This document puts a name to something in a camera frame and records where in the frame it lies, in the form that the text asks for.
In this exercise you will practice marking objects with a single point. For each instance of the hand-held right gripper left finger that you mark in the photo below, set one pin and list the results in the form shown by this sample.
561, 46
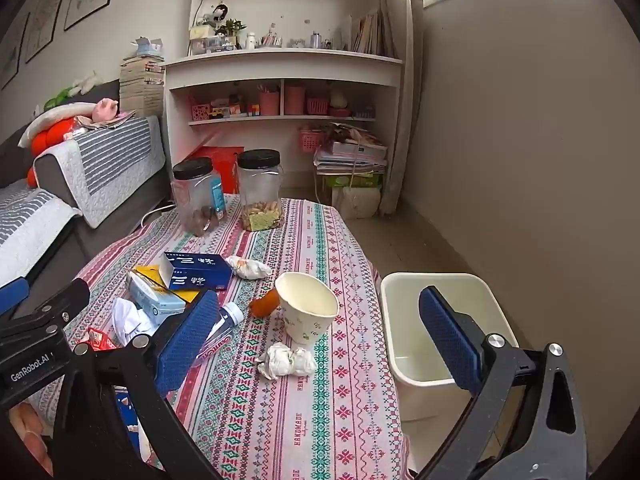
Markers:
187, 342

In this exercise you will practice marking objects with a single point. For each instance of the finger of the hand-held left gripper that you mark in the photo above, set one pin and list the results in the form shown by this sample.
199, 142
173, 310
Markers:
67, 300
12, 296

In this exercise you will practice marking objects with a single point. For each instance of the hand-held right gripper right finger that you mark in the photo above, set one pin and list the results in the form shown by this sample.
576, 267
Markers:
450, 342

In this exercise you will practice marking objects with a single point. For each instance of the white plastic waste bin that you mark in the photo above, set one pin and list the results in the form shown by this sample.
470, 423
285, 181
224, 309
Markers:
405, 340

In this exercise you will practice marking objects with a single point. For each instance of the clear plastic bottle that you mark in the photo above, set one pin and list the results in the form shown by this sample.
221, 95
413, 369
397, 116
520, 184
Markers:
227, 317

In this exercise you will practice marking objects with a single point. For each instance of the red snack wrapper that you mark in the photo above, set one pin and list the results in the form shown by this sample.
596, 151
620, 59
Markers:
100, 341

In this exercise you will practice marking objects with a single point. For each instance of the light blue carton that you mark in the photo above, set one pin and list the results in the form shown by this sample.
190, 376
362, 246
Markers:
150, 301

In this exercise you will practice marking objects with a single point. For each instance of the white cloth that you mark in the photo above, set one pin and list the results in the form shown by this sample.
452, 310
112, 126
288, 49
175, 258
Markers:
127, 320

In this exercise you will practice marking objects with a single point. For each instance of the dark blue cardboard box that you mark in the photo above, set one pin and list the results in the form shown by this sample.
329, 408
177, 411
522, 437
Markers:
195, 272

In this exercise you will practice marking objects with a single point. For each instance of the yellow package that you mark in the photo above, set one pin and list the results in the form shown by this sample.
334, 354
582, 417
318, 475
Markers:
147, 272

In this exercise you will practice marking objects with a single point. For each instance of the white tissue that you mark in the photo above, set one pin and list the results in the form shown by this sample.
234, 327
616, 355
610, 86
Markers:
287, 360
247, 267

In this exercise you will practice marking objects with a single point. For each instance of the person's left hand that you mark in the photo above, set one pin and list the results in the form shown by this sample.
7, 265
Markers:
30, 430

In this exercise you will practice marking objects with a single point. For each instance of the striped seat cover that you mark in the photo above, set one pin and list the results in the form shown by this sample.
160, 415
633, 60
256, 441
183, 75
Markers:
25, 225

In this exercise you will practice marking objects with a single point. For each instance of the orange peel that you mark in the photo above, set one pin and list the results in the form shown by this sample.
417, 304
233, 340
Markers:
262, 305

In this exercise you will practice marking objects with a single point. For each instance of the blue printed packet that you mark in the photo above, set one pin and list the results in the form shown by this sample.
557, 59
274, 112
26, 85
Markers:
125, 410

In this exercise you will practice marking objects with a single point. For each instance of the dark grey sofa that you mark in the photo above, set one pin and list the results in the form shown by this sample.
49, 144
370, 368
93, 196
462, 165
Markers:
125, 205

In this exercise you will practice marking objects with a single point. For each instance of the striped armrest cover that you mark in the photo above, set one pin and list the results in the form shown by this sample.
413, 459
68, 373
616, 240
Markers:
115, 160

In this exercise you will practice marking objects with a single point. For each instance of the clear jar with blue label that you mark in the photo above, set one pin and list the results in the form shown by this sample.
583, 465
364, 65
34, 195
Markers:
200, 195

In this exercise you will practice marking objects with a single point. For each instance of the patterned pink tablecloth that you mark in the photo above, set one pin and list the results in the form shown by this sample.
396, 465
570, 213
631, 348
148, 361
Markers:
300, 240

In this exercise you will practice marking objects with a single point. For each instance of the red orange cushion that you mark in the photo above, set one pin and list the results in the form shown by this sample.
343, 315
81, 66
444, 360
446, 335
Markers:
50, 137

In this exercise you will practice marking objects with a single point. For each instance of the white storage container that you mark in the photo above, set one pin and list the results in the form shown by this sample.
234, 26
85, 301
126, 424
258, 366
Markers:
357, 204

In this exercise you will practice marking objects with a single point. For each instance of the clear jar with snacks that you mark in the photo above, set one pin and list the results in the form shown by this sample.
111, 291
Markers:
260, 190

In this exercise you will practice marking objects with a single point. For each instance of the white pillow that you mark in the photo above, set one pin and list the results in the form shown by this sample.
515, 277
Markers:
60, 112

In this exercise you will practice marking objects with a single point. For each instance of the green box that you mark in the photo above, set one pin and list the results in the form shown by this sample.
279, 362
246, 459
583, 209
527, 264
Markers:
350, 181

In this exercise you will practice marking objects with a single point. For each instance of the pink pig plush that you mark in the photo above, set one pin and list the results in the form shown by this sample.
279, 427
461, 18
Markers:
106, 109

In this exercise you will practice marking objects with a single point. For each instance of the green plush toy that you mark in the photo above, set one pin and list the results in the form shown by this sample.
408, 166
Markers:
62, 95

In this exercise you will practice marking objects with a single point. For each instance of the stack of folded cloths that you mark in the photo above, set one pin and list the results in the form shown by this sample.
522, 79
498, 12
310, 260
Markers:
352, 155

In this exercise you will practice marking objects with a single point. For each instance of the stack of books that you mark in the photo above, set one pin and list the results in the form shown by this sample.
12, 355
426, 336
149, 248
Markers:
142, 85

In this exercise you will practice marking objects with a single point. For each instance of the pink plastic basket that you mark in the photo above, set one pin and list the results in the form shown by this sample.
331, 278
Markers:
317, 106
310, 141

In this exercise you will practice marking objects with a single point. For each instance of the pink pen holder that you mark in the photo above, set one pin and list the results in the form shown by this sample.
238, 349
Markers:
269, 104

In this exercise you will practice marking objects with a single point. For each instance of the beige curtain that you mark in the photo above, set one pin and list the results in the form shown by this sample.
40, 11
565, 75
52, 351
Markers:
400, 85

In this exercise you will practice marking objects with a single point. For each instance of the blue tissue box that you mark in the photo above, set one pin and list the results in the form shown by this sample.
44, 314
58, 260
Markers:
149, 49

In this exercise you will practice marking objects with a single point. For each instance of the tall pink container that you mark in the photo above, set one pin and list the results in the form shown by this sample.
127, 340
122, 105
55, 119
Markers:
294, 101

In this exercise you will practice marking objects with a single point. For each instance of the white bookshelf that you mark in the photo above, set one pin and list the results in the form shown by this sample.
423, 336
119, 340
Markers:
280, 65

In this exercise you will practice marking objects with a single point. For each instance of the small white bottle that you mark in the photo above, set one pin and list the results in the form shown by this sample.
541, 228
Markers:
250, 41

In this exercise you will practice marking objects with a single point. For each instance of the leaning books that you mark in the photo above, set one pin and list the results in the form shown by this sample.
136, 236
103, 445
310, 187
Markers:
372, 35

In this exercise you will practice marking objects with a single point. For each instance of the small potted plant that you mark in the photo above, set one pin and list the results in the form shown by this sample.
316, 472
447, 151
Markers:
231, 27

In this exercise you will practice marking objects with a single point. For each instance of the doll figure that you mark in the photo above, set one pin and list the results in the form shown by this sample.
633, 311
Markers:
217, 14

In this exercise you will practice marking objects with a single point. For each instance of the metal tumbler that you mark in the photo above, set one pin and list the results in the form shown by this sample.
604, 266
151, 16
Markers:
315, 40

